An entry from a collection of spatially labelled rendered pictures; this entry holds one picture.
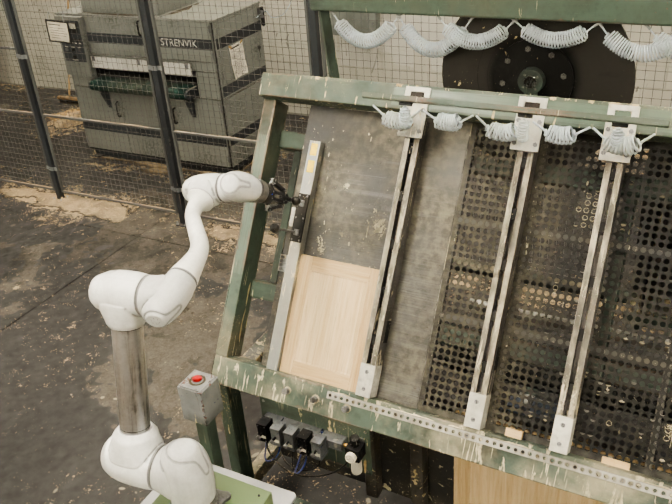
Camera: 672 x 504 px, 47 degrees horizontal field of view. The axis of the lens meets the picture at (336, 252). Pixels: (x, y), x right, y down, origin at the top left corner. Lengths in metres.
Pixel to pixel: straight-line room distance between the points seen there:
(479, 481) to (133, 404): 1.46
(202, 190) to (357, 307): 0.77
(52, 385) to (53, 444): 0.54
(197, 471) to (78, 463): 1.84
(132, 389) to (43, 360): 2.67
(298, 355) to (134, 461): 0.83
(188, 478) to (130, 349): 0.45
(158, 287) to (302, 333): 0.92
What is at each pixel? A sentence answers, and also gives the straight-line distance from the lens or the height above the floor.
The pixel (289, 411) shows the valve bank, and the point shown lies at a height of 0.78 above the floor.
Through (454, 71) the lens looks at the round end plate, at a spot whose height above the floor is 1.86.
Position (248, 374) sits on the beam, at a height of 0.87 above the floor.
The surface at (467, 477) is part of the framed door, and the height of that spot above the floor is 0.46.
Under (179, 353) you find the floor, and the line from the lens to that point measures 4.96.
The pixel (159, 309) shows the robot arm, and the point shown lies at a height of 1.61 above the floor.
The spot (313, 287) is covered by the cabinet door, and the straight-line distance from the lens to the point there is 3.12.
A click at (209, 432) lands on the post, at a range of 3.29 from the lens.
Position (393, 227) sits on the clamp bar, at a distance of 2.94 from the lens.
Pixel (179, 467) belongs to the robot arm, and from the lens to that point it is 2.59.
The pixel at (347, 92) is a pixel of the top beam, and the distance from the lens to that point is 3.08.
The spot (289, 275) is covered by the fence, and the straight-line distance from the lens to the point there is 3.15.
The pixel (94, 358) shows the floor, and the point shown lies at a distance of 5.11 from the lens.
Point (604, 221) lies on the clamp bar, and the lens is 2.79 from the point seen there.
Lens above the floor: 2.83
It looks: 29 degrees down
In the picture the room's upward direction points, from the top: 5 degrees counter-clockwise
